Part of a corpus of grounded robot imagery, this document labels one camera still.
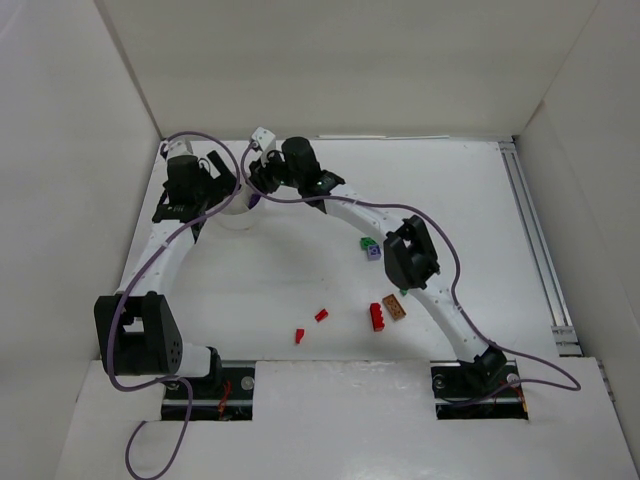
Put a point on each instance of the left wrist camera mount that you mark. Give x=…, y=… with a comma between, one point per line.
x=176, y=148

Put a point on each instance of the small red lego piece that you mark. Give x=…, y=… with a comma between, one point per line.
x=321, y=315

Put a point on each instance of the white round divided container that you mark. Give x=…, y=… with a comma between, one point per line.
x=236, y=216

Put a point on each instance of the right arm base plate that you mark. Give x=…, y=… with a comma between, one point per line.
x=456, y=399

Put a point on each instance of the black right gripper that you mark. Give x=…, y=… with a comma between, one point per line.
x=265, y=176

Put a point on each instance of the small lavender lego brick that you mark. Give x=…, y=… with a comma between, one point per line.
x=374, y=252

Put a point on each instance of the aluminium rail right side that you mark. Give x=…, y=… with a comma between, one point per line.
x=563, y=331

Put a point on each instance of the small red slope lego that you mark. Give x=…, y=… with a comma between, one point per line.
x=299, y=335

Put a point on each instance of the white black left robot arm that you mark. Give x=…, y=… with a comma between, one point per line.
x=136, y=329

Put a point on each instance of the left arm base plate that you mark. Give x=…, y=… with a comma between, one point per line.
x=231, y=400

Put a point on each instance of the green 2x4 lego brick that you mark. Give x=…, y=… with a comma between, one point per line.
x=366, y=242

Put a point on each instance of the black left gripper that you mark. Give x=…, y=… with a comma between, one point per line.
x=215, y=176

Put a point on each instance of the red stepped lego brick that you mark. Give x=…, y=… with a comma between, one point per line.
x=377, y=317

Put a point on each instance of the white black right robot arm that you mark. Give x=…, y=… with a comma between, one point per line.
x=410, y=263

